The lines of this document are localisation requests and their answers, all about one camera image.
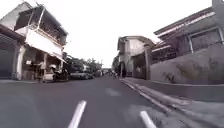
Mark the pale two-storey building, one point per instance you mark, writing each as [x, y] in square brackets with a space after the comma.
[133, 50]

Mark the row of trees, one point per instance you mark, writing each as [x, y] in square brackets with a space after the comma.
[86, 64]

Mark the grey asphalt road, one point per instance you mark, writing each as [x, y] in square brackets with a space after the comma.
[100, 106]

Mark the parked motorcycle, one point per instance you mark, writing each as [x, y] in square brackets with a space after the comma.
[60, 75]

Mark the robot's own part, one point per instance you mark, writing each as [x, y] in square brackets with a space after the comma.
[147, 119]
[77, 115]

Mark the two-storey white building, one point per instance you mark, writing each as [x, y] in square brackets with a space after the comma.
[40, 40]

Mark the house with pale roof edge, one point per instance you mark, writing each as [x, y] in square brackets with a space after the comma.
[193, 63]

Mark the grey concrete pavement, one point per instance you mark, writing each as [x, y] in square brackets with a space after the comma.
[16, 81]

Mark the pale concrete pavement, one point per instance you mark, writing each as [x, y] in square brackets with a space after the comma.
[200, 106]

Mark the low building with red roof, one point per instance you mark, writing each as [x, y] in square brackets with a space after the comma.
[8, 56]

